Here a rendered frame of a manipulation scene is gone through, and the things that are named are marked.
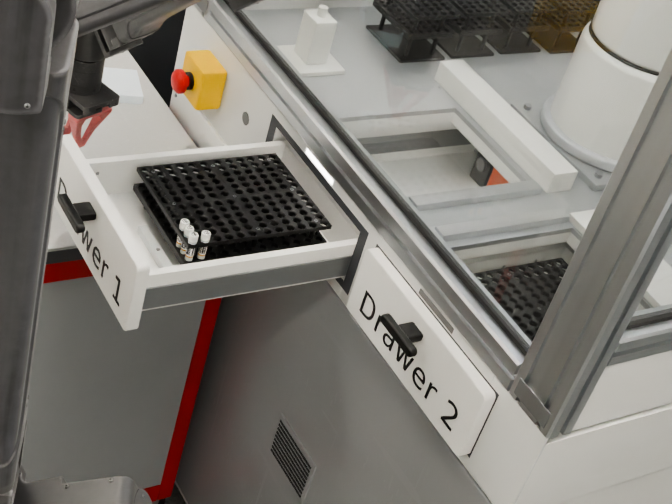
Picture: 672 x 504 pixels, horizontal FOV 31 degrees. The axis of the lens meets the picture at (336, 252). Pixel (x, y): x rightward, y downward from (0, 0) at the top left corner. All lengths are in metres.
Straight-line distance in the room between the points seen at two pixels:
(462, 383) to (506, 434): 0.08
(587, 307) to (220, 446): 1.00
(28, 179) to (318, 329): 1.19
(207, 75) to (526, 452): 0.83
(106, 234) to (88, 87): 0.27
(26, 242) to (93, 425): 1.44
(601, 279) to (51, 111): 0.81
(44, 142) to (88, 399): 1.43
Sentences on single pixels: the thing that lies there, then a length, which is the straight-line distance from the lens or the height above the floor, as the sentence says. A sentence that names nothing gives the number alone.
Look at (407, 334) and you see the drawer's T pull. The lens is 1.53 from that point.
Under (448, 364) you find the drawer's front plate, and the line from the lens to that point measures 1.51.
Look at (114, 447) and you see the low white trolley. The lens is 2.16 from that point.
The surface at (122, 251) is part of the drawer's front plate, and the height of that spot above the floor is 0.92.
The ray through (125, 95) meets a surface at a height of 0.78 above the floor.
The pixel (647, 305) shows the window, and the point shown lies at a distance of 1.38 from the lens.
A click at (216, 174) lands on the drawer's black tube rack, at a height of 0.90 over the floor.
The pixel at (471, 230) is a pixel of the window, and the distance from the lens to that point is 1.49.
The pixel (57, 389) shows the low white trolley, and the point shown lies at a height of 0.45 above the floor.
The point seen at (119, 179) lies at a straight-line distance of 1.74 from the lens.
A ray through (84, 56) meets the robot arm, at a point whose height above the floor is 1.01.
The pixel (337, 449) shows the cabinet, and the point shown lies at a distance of 1.82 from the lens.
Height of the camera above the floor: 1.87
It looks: 36 degrees down
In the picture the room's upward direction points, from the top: 18 degrees clockwise
